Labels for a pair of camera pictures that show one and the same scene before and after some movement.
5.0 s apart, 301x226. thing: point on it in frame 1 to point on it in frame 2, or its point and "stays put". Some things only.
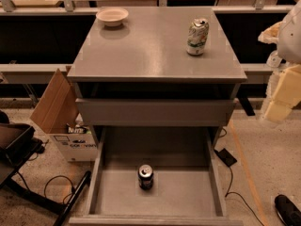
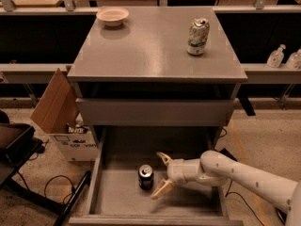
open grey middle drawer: x=186 y=189 stays put
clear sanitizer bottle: x=274 y=59 stays put
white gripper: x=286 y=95 to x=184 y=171
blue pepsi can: x=146 y=174 stays put
